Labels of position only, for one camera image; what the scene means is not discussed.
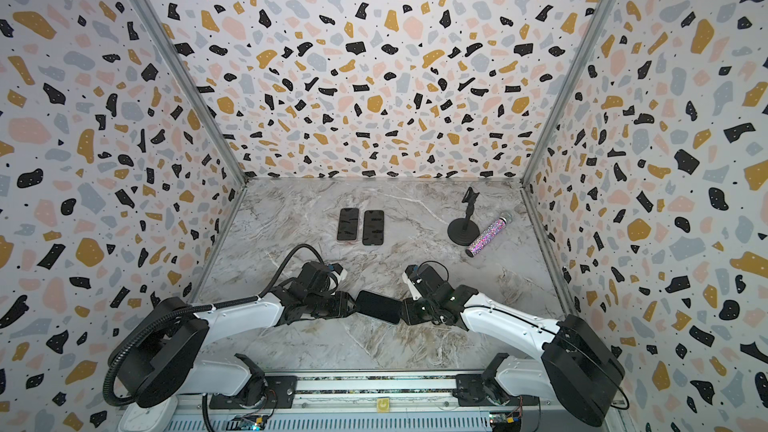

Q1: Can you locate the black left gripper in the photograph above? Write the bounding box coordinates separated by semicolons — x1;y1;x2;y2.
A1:
305;291;361;319

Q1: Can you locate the black phone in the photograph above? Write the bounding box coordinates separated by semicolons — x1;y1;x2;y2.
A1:
362;210;385;246
355;291;402;325

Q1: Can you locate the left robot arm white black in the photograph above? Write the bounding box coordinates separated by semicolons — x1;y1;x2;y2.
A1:
102;261;355;408

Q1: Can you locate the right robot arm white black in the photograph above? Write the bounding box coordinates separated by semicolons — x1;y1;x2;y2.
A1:
401;261;625;427

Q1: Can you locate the black phone stand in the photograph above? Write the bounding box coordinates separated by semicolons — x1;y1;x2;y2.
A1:
447;187;480;246

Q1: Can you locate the glitter purple microphone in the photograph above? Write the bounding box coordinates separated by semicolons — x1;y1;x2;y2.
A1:
465;211;513;257

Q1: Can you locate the yellow sticker tag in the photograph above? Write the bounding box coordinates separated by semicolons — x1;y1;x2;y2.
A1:
376;398;390;413

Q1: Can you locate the white square clock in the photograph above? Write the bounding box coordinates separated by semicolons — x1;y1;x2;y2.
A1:
117;396;178;432

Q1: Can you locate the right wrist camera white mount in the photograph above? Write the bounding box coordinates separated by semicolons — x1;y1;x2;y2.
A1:
402;272;422;301

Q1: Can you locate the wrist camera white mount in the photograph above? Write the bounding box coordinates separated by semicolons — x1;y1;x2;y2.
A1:
329;263;347;283
402;272;422;301

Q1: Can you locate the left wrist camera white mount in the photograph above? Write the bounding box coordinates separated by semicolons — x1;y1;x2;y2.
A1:
329;263;347;283

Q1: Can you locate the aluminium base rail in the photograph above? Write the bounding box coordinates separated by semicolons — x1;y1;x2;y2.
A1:
164;371;590;431

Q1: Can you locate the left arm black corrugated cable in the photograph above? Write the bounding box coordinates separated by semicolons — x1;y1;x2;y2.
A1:
101;243;328;408

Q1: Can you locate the aluminium corner post left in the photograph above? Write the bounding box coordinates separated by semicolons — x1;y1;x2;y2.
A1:
129;0;247;187

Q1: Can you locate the aluminium corner post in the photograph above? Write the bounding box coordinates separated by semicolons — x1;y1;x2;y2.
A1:
129;0;247;187
521;0;615;188

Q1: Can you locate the aluminium corner post right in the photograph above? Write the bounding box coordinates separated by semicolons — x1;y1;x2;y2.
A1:
521;0;615;188

